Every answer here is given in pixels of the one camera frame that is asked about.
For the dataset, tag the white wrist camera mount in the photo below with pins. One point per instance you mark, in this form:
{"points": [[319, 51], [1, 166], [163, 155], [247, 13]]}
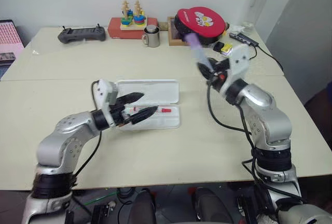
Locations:
{"points": [[240, 60], [105, 89]]}

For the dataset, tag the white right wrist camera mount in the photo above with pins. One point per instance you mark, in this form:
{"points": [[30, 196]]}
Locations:
{"points": [[240, 60]]}

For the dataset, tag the grey usb hub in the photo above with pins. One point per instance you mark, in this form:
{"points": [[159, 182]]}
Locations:
{"points": [[243, 38]]}

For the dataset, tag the stainless steel mug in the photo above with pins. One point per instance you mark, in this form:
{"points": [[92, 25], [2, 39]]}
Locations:
{"points": [[151, 37]]}

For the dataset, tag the red marker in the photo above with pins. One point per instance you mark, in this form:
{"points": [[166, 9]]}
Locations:
{"points": [[163, 110]]}

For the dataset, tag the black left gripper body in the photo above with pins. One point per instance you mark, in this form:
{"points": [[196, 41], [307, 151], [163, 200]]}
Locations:
{"points": [[119, 112]]}

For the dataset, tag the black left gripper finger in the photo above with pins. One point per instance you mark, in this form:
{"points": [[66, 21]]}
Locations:
{"points": [[144, 113], [132, 97]]}

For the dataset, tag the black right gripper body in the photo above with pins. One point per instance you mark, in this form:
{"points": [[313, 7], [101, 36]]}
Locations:
{"points": [[220, 69]]}

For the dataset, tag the dark rounded shape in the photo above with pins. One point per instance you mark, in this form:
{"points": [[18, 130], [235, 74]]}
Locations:
{"points": [[141, 208], [211, 207]]}

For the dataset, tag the wooden colourful stacking toy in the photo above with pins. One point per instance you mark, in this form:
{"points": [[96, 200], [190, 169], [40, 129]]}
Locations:
{"points": [[133, 17]]}

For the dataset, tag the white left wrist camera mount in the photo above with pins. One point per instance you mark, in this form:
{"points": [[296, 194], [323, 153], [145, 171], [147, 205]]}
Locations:
{"points": [[105, 89]]}

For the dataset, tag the clear bottle green lid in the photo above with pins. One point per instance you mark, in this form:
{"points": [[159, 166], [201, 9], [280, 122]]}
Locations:
{"points": [[260, 3]]}

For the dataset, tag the red cardboard box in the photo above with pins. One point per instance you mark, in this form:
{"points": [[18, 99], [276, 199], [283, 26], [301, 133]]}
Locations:
{"points": [[114, 28]]}

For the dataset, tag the small yellow black gadget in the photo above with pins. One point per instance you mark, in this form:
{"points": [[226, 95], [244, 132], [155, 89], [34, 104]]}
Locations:
{"points": [[224, 47]]}

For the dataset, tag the white plastic pencil case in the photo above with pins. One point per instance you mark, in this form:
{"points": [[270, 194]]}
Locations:
{"points": [[155, 91]]}

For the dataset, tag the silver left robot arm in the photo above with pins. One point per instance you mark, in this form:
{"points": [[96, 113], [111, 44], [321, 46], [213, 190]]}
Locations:
{"points": [[64, 141]]}

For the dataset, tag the wooden tray box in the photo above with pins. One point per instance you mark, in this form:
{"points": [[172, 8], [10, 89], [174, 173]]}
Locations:
{"points": [[173, 37]]}

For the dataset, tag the grey handheld controller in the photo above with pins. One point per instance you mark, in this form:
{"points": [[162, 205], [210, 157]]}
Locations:
{"points": [[81, 34]]}

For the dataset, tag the small brown block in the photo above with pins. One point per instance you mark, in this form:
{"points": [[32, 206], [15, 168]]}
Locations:
{"points": [[163, 26]]}

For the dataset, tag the black round case red lid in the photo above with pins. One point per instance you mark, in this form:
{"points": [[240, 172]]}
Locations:
{"points": [[205, 21]]}

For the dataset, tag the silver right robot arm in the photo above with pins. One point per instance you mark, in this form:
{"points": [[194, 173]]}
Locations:
{"points": [[267, 120]]}

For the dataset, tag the crumpled clear plastic wrap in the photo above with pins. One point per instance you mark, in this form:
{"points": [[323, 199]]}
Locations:
{"points": [[237, 28]]}

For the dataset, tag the purple marker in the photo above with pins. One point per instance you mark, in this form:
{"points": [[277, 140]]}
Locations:
{"points": [[198, 49]]}

